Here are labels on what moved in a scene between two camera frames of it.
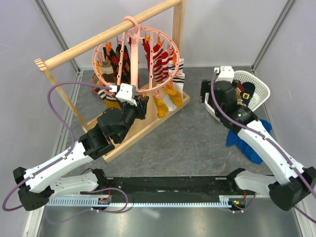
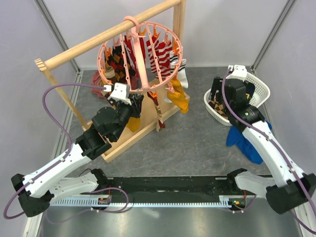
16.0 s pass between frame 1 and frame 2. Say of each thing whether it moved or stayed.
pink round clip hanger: moved
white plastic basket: stayed
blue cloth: stayed
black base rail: stayed
